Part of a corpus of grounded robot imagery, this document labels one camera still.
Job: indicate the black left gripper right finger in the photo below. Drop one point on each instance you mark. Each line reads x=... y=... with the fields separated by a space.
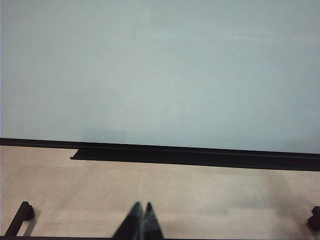
x=151 y=222

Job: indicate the large white whiteboard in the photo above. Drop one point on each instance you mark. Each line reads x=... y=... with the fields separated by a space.
x=150 y=75

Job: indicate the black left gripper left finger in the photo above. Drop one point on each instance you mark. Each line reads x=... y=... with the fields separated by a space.
x=133 y=222

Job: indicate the black whiteboard pen tray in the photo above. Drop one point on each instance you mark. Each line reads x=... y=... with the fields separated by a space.
x=200 y=160

